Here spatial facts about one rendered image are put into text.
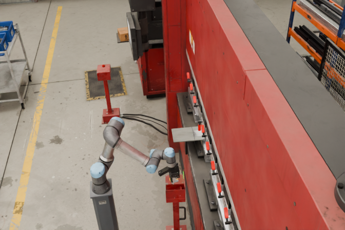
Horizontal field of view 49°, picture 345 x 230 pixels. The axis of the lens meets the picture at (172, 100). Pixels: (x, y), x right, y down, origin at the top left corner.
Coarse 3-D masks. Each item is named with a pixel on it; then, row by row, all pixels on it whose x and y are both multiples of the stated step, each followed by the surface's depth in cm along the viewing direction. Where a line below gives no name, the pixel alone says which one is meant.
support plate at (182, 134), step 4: (176, 128) 337; (180, 128) 337; (184, 128) 337; (188, 128) 337; (196, 128) 336; (172, 132) 332; (176, 132) 332; (180, 132) 332; (184, 132) 332; (188, 132) 332; (192, 132) 332; (172, 136) 328; (176, 136) 328; (180, 136) 328; (184, 136) 328; (188, 136) 328; (192, 136) 328; (176, 140) 324; (180, 140) 324; (184, 140) 324; (188, 140) 323; (192, 140) 324; (196, 140) 324
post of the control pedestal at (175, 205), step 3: (174, 204) 324; (177, 204) 324; (174, 207) 326; (177, 207) 326; (174, 210) 328; (177, 210) 328; (174, 213) 330; (177, 213) 330; (174, 216) 333; (177, 216) 333; (174, 219) 335; (177, 219) 335; (174, 222) 337; (177, 222) 338; (174, 225) 340; (177, 225) 340; (174, 228) 342; (177, 228) 343
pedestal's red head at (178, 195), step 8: (168, 176) 320; (184, 176) 311; (168, 184) 313; (176, 184) 313; (184, 184) 304; (168, 192) 304; (176, 192) 305; (184, 192) 305; (168, 200) 310; (176, 200) 310; (184, 200) 310
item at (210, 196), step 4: (204, 180) 298; (208, 180) 298; (204, 184) 295; (208, 184) 294; (208, 188) 291; (212, 188) 291; (208, 192) 288; (212, 192) 288; (208, 196) 284; (212, 196) 284; (208, 200) 281; (212, 200) 281; (216, 204) 278; (212, 208) 275; (216, 208) 275
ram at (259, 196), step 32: (192, 0) 309; (192, 32) 325; (192, 64) 342; (224, 64) 208; (224, 96) 215; (224, 128) 223; (256, 128) 158; (224, 160) 231; (256, 160) 162; (256, 192) 166; (256, 224) 170; (288, 224) 130
